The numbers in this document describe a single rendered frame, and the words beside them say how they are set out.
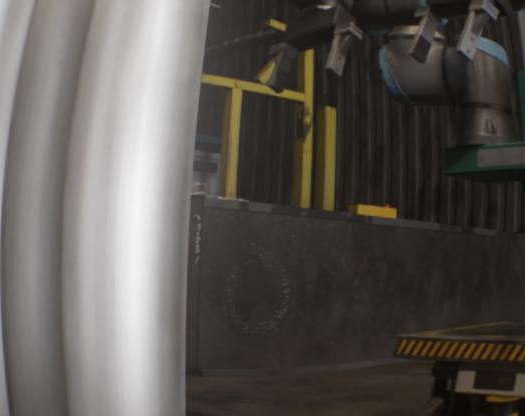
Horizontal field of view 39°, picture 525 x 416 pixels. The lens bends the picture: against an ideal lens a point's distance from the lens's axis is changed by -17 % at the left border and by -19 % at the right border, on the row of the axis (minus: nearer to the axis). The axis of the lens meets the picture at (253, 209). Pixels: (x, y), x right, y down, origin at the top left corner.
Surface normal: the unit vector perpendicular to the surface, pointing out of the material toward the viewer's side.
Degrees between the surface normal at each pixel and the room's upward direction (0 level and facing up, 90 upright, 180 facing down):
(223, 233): 90
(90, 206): 90
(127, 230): 90
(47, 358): 90
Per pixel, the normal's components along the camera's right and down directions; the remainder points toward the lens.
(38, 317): 0.09, -0.06
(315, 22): -0.70, -0.48
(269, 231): 0.60, -0.02
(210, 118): -0.80, -0.08
